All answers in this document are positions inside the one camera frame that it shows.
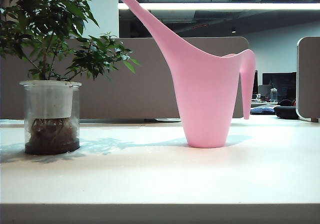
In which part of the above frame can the wide black computer monitor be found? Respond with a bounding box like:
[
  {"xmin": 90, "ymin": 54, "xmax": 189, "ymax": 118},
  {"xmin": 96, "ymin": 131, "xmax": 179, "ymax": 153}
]
[{"xmin": 262, "ymin": 71, "xmax": 298, "ymax": 102}]

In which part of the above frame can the beige rounded desk partition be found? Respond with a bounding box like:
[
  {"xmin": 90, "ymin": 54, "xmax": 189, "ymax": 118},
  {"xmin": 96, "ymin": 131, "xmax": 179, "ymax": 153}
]
[{"xmin": 296, "ymin": 36, "xmax": 320, "ymax": 123}]

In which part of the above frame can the clear glass plant pot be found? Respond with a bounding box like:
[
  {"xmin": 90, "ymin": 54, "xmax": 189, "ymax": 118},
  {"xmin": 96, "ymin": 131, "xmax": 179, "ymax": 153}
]
[{"xmin": 19, "ymin": 80, "xmax": 82, "ymax": 156}]

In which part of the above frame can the long ceiling light strip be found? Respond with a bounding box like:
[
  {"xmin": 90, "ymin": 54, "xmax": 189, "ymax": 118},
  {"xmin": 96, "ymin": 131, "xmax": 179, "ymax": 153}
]
[{"xmin": 117, "ymin": 3, "xmax": 320, "ymax": 11}]

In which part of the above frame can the wide beige desk partition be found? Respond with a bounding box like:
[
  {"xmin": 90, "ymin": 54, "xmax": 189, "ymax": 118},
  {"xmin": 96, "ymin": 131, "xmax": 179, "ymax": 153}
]
[{"xmin": 0, "ymin": 36, "xmax": 250, "ymax": 120}]

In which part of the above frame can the pink plastic watering can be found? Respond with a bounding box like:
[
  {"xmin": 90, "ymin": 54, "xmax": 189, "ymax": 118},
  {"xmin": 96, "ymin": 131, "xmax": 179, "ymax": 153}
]
[{"xmin": 118, "ymin": 0, "xmax": 258, "ymax": 149}]

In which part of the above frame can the white inner plant pot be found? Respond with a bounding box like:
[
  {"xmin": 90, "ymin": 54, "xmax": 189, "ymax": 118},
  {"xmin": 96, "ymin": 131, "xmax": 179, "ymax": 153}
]
[{"xmin": 26, "ymin": 81, "xmax": 74, "ymax": 119}]

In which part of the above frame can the blue cloth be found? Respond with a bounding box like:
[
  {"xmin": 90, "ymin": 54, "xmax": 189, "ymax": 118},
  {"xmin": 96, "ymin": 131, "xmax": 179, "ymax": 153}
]
[{"xmin": 250, "ymin": 104, "xmax": 276, "ymax": 115}]

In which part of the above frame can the black round cushion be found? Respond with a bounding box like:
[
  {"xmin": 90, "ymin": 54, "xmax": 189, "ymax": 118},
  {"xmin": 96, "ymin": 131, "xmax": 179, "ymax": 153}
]
[{"xmin": 273, "ymin": 98, "xmax": 300, "ymax": 120}]

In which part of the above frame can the clear water bottle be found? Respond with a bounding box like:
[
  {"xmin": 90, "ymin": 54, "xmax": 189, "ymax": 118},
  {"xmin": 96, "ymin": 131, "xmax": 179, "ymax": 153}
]
[{"xmin": 270, "ymin": 87, "xmax": 279, "ymax": 103}]

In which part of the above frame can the green leafy plant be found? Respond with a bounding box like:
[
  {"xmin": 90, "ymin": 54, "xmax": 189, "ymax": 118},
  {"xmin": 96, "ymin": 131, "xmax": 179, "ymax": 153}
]
[{"xmin": 0, "ymin": 0, "xmax": 140, "ymax": 82}]

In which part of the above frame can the narrow black computer monitor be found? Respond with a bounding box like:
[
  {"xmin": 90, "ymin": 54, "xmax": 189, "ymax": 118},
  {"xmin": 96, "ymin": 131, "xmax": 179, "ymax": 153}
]
[{"xmin": 253, "ymin": 70, "xmax": 259, "ymax": 95}]

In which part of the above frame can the grey office chair back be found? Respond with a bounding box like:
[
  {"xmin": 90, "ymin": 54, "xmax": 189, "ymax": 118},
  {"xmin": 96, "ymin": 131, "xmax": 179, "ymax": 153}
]
[{"xmin": 258, "ymin": 84, "xmax": 273, "ymax": 102}]

